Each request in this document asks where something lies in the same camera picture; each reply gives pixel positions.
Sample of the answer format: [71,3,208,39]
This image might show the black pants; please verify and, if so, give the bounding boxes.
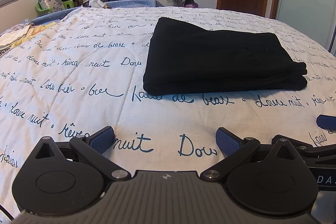
[143,18,307,96]

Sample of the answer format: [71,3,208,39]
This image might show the white script-print duvet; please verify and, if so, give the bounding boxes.
[1,7,335,223]

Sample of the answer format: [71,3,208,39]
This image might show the folded fabrics stack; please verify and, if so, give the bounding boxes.
[1,22,56,51]

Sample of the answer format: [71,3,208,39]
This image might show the crumpled plastic bag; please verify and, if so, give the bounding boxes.
[82,0,109,9]

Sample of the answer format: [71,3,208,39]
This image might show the green plastic chair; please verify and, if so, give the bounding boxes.
[35,0,75,15]

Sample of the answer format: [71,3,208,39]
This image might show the blue quilted blanket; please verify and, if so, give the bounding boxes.
[26,0,163,26]

